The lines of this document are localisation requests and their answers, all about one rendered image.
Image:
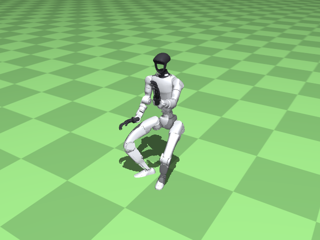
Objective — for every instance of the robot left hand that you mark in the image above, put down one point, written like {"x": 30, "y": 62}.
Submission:
{"x": 157, "y": 96}

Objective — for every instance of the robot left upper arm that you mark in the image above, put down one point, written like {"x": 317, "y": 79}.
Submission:
{"x": 178, "y": 85}

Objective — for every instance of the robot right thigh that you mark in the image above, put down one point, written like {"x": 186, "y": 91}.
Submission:
{"x": 140, "y": 130}

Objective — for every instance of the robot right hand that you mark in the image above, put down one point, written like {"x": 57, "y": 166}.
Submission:
{"x": 133, "y": 120}

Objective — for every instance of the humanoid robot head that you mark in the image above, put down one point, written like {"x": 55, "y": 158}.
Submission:
{"x": 163, "y": 59}

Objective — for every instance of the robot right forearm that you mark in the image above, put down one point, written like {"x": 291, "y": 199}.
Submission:
{"x": 140, "y": 111}

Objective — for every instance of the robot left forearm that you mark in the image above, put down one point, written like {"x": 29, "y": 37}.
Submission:
{"x": 167, "y": 104}

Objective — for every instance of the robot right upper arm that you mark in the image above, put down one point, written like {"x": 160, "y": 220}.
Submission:
{"x": 148, "y": 90}

